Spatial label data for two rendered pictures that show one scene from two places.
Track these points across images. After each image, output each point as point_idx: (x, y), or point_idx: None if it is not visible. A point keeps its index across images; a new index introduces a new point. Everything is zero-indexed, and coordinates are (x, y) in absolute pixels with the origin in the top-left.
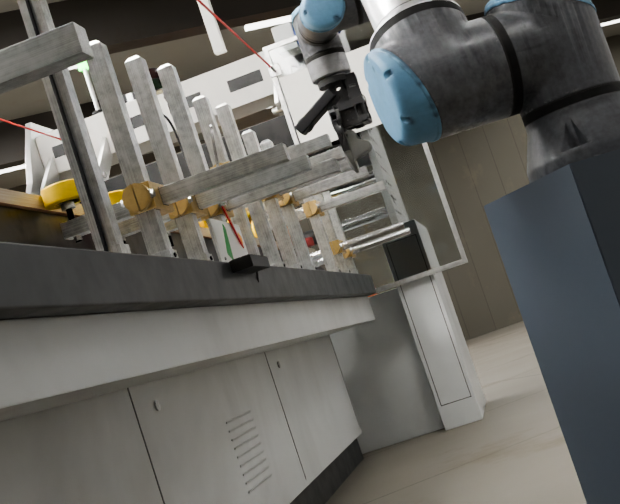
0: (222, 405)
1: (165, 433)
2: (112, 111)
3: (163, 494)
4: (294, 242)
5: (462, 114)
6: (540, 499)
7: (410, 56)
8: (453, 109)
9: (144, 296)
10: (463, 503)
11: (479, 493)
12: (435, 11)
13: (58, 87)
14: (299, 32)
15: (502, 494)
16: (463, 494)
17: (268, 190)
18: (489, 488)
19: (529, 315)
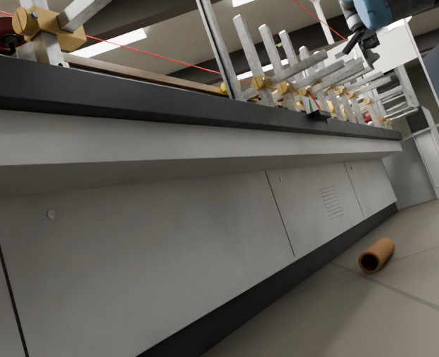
0: (318, 182)
1: (284, 190)
2: (246, 45)
3: (282, 216)
4: (356, 113)
5: (403, 4)
6: None
7: None
8: (397, 2)
9: (250, 120)
10: (435, 226)
11: None
12: None
13: (212, 30)
14: (341, 5)
15: None
16: (437, 222)
17: (330, 82)
18: None
19: None
